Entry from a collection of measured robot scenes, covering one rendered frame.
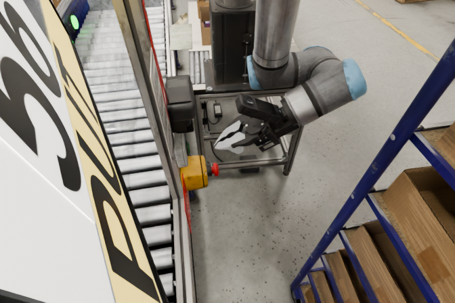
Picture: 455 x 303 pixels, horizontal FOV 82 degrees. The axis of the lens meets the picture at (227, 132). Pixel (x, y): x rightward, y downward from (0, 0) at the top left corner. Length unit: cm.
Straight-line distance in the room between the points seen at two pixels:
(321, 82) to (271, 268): 112
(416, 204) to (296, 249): 106
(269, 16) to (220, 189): 131
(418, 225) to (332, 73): 34
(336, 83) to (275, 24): 18
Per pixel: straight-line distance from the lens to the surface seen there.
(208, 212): 164
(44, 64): 20
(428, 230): 61
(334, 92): 62
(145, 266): 20
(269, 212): 165
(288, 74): 69
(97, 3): 210
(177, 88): 63
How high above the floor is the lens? 146
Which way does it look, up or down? 47 degrees down
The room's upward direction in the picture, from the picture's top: straight up
